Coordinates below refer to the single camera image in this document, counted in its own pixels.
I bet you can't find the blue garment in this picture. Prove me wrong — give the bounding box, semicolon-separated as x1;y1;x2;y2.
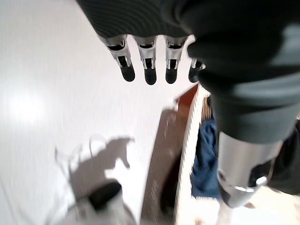
190;119;222;200

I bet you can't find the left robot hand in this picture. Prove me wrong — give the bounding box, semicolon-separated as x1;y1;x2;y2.
76;0;300;209

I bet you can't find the white woven laundry basket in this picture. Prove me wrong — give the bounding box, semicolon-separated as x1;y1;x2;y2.
173;83;300;225

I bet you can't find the dark garment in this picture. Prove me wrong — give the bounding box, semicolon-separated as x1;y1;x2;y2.
268;119;300;195

